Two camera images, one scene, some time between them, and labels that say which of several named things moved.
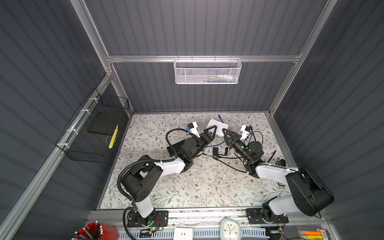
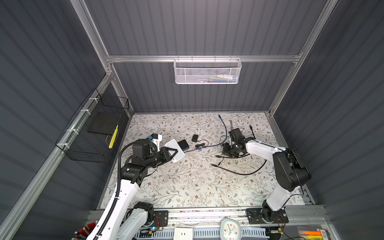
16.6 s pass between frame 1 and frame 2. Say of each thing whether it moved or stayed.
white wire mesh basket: stayed
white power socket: stayed
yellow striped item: stayed
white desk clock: stayed
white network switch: moved
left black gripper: moved
